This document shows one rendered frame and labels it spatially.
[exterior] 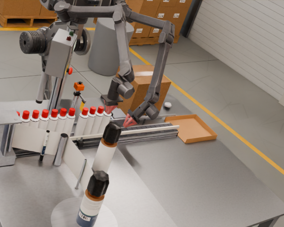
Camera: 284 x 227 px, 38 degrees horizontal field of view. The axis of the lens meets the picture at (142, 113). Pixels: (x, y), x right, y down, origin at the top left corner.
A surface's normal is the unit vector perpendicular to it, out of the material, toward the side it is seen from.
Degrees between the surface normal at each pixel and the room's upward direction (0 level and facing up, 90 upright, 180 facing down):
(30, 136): 90
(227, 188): 0
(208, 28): 90
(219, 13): 90
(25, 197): 0
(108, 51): 94
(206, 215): 0
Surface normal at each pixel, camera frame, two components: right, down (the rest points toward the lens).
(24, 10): 0.63, 0.56
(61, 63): -0.04, 0.51
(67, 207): 0.31, -0.81
